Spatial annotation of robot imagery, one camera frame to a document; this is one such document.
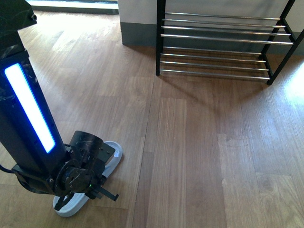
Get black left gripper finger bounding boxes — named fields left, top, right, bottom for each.
left=54, top=193, right=74, bottom=211
left=94, top=186, right=119, bottom=201

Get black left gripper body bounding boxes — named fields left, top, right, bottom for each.
left=55, top=131, right=114, bottom=199

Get light blue slide sandal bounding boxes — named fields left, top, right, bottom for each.
left=52, top=141, right=124, bottom=218

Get black metal shoe rack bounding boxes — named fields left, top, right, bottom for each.
left=155, top=0, right=304, bottom=85

